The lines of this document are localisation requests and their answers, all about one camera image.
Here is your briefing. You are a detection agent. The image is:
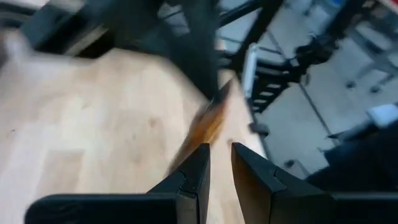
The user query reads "white paper sheet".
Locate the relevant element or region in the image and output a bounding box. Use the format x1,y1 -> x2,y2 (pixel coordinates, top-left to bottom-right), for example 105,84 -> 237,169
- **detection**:
366,103 -> 398,129

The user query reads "black aluminium table frame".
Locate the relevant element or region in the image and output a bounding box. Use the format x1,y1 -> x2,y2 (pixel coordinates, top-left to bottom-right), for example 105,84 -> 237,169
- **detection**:
217,0 -> 368,114

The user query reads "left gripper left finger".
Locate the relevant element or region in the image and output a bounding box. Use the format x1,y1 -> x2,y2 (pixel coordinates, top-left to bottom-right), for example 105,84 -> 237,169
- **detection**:
24,142 -> 211,224

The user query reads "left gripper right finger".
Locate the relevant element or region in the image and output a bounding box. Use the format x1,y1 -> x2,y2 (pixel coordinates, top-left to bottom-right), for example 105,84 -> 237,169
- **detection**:
231,142 -> 398,224

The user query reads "brown orange foil pouch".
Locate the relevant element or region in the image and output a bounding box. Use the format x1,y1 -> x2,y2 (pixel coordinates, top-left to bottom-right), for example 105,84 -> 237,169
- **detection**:
167,77 -> 234,175

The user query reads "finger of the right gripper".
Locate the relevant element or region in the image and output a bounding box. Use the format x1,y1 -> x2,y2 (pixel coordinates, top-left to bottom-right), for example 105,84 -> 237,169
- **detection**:
172,46 -> 220,101

